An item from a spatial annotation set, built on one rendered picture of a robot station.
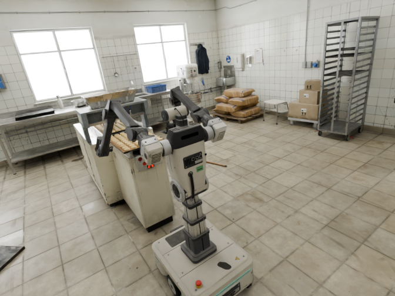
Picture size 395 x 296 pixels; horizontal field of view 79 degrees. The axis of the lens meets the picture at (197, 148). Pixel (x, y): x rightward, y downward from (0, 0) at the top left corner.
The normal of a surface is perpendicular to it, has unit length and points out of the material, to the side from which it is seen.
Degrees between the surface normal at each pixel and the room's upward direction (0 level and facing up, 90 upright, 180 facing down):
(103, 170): 90
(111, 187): 90
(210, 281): 0
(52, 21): 90
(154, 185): 90
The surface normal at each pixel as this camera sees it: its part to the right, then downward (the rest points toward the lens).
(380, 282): -0.11, -0.92
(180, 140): 0.56, 0.25
